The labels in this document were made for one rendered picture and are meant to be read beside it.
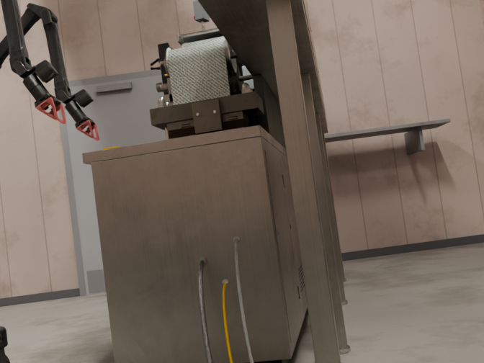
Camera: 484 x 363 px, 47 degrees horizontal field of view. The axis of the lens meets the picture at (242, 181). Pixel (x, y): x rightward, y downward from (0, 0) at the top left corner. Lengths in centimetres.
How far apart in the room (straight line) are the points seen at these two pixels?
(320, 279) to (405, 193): 453
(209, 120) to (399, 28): 435
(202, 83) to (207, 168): 44
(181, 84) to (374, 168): 378
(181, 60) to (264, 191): 70
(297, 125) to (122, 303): 100
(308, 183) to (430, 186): 462
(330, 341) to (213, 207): 73
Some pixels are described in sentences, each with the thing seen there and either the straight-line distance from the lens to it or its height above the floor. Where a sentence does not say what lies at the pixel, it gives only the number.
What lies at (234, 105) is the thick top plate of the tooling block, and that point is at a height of 99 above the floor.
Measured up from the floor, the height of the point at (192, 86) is 114.
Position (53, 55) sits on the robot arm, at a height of 145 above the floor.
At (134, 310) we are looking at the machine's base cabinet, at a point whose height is 32.
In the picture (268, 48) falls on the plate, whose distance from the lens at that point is 193.
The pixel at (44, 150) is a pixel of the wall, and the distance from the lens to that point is 605.
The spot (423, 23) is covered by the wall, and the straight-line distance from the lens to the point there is 627.
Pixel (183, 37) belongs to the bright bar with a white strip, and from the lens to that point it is 266.
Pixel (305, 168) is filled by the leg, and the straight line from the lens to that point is 140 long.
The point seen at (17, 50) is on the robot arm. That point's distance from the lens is 231.
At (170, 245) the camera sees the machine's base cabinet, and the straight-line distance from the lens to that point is 200.
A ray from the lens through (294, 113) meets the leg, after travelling 141.
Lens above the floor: 61
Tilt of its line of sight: 3 degrees up
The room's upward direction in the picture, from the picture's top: 8 degrees counter-clockwise
